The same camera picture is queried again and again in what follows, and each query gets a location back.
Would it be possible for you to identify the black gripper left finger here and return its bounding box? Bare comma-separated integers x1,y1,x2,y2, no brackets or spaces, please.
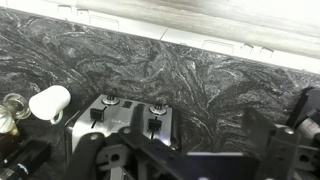
62,103,189,180

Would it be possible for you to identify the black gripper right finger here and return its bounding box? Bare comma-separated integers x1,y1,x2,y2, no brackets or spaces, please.
242,105,320,180

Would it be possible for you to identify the black toaster lever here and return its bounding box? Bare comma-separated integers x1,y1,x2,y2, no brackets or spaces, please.
147,117,164,132
89,107,105,122

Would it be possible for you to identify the silver black four-slot toaster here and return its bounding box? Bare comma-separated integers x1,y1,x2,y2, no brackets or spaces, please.
64,93,179,180

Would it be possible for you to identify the white ceramic mug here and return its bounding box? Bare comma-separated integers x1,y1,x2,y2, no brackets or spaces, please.
28,85,72,126

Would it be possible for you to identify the shiny metal funnel dripper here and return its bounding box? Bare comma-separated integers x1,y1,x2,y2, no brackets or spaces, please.
0,92,33,137

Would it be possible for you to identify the white base cabinet front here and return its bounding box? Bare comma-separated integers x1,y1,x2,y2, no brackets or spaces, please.
0,0,320,75

